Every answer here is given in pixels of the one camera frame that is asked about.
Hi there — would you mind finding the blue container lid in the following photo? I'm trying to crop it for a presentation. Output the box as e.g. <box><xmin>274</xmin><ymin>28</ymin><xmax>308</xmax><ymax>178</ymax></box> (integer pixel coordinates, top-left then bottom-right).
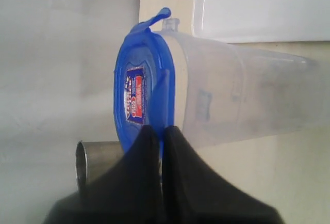
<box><xmin>113</xmin><ymin>7</ymin><xmax>175</xmax><ymax>152</ymax></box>

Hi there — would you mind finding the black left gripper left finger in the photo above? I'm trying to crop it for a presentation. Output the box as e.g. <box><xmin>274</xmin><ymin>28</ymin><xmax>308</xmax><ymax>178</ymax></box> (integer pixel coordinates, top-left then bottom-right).
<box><xmin>44</xmin><ymin>125</ymin><xmax>163</xmax><ymax>223</ymax></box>

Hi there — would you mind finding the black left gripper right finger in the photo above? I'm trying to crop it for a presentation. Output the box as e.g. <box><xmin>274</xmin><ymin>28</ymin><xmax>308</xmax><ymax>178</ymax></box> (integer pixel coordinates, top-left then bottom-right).
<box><xmin>162</xmin><ymin>126</ymin><xmax>284</xmax><ymax>223</ymax></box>

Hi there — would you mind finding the stainless steel cup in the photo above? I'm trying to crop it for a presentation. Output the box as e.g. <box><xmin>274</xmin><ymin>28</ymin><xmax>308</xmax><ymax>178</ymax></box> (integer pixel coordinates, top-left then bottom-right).
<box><xmin>75</xmin><ymin>141</ymin><xmax>124</xmax><ymax>191</ymax></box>

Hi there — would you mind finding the white plastic tray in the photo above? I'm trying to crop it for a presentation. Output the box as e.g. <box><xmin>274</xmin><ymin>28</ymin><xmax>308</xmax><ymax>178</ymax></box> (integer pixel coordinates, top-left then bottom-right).
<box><xmin>192</xmin><ymin>0</ymin><xmax>329</xmax><ymax>43</ymax></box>

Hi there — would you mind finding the clear plastic container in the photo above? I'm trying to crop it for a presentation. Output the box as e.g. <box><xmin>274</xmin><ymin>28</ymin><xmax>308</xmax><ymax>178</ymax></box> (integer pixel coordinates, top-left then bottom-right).
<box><xmin>159</xmin><ymin>19</ymin><xmax>329</xmax><ymax>148</ymax></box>

